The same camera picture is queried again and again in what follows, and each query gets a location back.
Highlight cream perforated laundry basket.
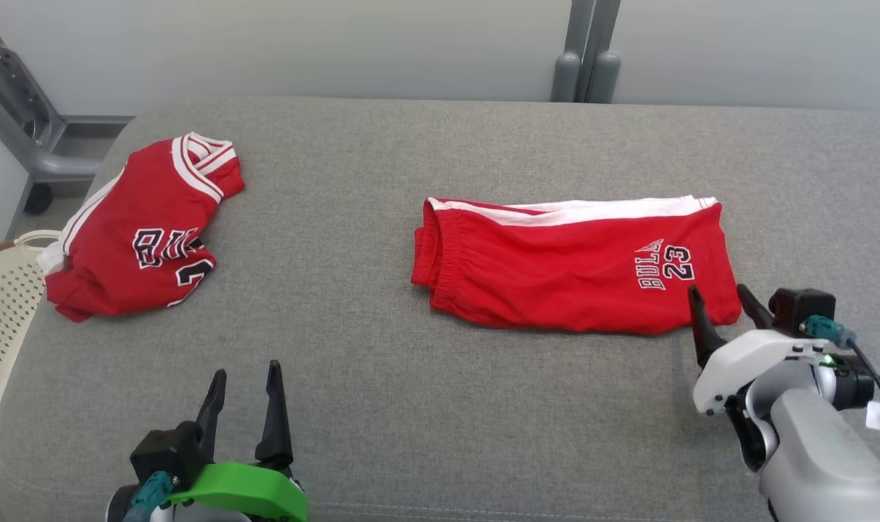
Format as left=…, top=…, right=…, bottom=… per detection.
left=0, top=230, right=63, bottom=447

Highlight teal left camera connector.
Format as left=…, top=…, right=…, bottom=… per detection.
left=124, top=471, right=177, bottom=522

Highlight teal camera connector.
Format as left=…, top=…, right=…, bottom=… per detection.
left=802, top=315, right=858, bottom=349
left=124, top=471, right=177, bottom=522

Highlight grey metal frame with caster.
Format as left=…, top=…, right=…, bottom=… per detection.
left=0, top=7, right=134, bottom=215

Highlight grey metal partition post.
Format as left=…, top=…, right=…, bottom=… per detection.
left=584, top=0, right=622, bottom=104
left=551, top=0, right=597, bottom=103

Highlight red Bulls 23 shorts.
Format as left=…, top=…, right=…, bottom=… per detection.
left=411, top=194, right=743, bottom=336

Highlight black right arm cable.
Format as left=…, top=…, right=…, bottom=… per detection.
left=846, top=339, right=880, bottom=420

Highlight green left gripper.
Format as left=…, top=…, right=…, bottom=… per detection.
left=168, top=360, right=309, bottom=522

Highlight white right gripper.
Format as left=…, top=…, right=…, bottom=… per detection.
left=687, top=283, right=839, bottom=415

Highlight teal right camera connector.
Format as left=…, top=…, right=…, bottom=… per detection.
left=802, top=315, right=858, bottom=349

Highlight red Bulls 23 jersey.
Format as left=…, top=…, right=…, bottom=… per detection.
left=38, top=132, right=246, bottom=323

